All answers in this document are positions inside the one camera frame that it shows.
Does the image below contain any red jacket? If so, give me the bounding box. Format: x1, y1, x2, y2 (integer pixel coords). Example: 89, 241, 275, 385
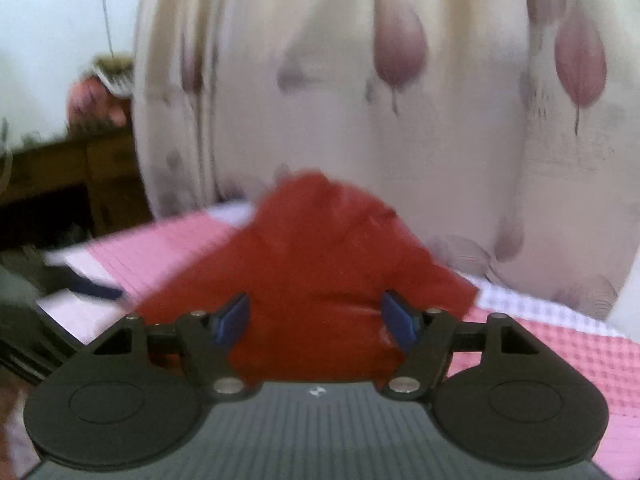
131, 171, 480, 387

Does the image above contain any brown wooden desk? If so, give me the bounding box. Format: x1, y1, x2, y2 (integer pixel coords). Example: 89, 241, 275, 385
0, 129, 155, 250

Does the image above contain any cream curtain with pink flowers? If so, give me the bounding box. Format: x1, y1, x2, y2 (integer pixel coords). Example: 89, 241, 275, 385
131, 0, 640, 322

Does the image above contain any grey wall cable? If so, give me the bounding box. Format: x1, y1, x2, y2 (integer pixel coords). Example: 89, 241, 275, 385
97, 0, 117, 58

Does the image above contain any pink checked bed sheet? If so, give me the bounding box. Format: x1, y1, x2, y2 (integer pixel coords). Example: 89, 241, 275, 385
37, 201, 640, 480

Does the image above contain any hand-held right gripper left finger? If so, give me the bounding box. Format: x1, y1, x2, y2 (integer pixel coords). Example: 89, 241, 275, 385
92, 292, 251, 401

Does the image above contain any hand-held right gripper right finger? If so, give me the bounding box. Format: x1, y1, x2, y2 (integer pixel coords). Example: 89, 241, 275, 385
382, 291, 543, 401

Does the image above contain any red jar with metal lid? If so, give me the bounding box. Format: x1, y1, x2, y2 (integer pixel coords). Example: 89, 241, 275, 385
66, 54, 137, 131

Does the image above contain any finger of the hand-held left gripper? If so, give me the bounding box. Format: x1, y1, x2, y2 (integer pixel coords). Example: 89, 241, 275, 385
69, 274, 125, 302

